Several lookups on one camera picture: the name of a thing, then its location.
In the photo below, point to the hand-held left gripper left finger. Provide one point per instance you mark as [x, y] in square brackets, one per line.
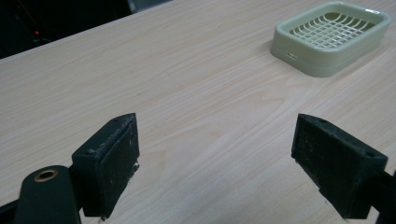
[106, 168]

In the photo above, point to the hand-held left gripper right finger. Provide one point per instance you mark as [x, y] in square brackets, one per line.
[336, 165]

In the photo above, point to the pale green soap dish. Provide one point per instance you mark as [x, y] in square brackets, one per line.
[331, 39]

